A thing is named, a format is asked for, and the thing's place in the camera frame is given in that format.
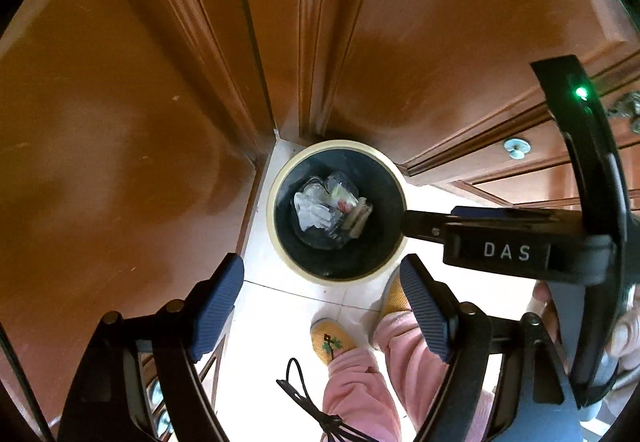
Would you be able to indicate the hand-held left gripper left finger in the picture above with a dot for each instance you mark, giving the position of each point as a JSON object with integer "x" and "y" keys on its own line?
{"x": 215, "y": 312}

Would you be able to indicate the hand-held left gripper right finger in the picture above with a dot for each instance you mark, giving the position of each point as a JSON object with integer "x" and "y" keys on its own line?
{"x": 427, "y": 312}

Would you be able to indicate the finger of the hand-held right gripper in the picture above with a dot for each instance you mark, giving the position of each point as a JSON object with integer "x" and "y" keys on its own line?
{"x": 500, "y": 213}
{"x": 425, "y": 226}

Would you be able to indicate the black round trash can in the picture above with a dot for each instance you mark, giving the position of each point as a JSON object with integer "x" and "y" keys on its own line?
{"x": 380, "y": 202}

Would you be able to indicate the tan bread bag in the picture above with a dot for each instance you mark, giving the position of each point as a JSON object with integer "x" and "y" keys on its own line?
{"x": 357, "y": 218}

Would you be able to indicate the trash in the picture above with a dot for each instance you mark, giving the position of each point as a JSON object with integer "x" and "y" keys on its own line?
{"x": 335, "y": 184}

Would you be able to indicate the white tissue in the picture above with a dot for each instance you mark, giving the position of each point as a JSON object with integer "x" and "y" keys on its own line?
{"x": 312, "y": 209}

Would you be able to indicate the person's right hand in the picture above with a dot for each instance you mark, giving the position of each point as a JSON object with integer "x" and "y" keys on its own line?
{"x": 544, "y": 302}

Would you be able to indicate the yellow flower slipper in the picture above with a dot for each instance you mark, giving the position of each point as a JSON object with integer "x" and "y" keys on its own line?
{"x": 332, "y": 337}
{"x": 395, "y": 297}

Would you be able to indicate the metal cabinet knob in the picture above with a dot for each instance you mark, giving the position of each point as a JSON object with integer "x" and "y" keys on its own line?
{"x": 627, "y": 107}
{"x": 517, "y": 147}

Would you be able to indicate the pink pants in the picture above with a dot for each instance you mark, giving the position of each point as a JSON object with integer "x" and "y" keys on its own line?
{"x": 360, "y": 392}

